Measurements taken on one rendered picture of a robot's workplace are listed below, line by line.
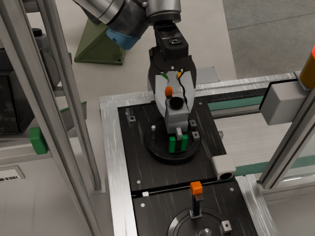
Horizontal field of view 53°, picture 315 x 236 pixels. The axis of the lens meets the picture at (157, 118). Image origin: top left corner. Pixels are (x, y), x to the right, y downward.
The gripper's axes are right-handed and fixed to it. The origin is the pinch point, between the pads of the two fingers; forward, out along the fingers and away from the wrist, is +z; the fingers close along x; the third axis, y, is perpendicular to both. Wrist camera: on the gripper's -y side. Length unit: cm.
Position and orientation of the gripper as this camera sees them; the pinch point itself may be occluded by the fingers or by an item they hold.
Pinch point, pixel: (176, 109)
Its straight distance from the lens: 68.5
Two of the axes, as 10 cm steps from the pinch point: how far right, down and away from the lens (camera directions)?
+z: 1.2, 9.8, 1.3
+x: -9.8, 1.4, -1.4
